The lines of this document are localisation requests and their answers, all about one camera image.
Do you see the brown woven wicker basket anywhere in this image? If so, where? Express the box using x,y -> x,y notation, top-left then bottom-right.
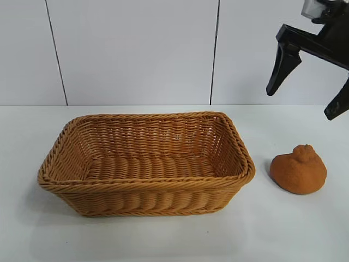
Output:
37,111 -> 257,218

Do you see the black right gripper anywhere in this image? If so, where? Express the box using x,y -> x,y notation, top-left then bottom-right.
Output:
266,0 -> 349,121

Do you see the brown bread bun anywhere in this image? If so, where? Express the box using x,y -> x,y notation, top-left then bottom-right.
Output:
269,144 -> 327,195

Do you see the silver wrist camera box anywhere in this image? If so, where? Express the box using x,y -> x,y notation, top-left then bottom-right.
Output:
300,0 -> 327,20

